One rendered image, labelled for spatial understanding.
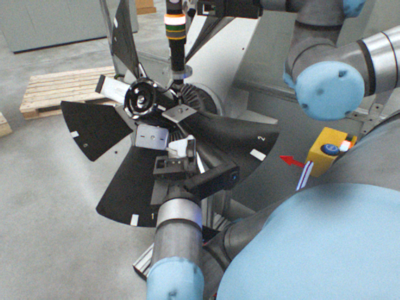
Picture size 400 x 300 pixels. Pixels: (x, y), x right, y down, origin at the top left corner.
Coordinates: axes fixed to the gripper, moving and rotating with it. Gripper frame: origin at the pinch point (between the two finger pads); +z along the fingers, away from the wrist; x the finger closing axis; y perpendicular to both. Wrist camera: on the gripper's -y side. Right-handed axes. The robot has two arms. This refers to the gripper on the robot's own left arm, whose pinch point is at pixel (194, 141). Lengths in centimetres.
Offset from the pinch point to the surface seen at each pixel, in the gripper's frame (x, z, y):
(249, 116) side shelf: 35, 64, -24
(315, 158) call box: 16.8, 8.9, -34.1
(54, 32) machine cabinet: 60, 478, 287
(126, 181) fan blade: 12.9, 1.7, 20.8
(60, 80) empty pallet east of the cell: 83, 279, 197
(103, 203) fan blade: 17.7, -1.8, 28.1
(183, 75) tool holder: -12.8, 8.6, 1.1
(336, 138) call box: 15.4, 16.0, -42.7
